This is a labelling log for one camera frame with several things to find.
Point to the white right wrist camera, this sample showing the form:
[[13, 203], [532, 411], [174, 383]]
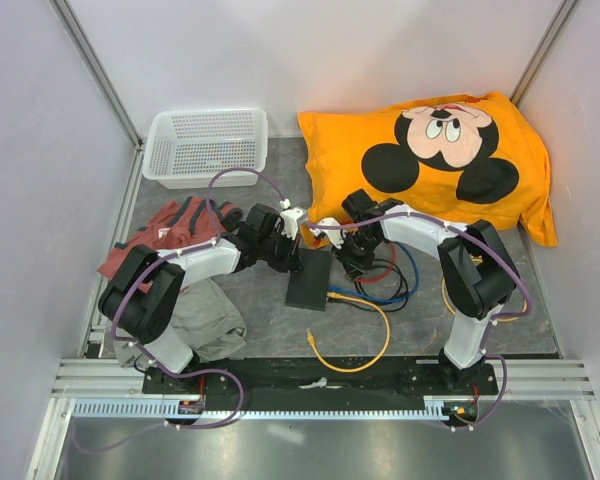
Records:
[[331, 229]]

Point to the grey slotted cable duct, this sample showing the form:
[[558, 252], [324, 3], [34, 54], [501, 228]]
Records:
[[431, 410]]

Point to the white perforated plastic basket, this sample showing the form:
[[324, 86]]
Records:
[[185, 149]]

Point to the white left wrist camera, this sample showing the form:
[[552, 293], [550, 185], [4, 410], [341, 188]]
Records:
[[292, 219]]

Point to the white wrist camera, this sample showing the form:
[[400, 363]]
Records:
[[331, 229], [292, 219]]

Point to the orange Mickey Mouse pillow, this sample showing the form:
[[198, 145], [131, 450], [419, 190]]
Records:
[[460, 158]]

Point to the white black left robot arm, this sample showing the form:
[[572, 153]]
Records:
[[141, 296]]

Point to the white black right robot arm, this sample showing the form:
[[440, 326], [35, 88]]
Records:
[[479, 274]]

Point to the grey cloth garment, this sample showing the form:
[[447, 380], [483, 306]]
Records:
[[207, 321]]

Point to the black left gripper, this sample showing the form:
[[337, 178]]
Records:
[[291, 261]]

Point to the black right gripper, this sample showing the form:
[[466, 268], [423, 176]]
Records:
[[354, 267]]

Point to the black network switch box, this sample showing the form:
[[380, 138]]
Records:
[[308, 287]]

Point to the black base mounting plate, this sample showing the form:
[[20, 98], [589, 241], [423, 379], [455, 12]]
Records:
[[262, 378]]

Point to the red cloth garment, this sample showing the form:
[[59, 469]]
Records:
[[173, 226]]

